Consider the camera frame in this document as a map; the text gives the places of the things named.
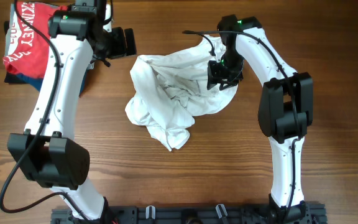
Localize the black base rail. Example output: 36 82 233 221
50 203 328 224

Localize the red printed t-shirt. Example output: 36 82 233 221
2 2 68 79

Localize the black garment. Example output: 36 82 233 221
4 21 25 85

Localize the white t-shirt black print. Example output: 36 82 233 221
125 35 237 151

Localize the black cable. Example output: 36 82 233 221
181 29 301 222
0 0 114 224

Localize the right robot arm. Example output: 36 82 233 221
207 15 313 223

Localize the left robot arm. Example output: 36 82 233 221
7 1 137 223

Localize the left black cable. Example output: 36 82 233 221
0 0 114 224

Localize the right black cable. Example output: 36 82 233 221
181 29 301 222

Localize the navy blue garment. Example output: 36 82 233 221
14 71 88 95

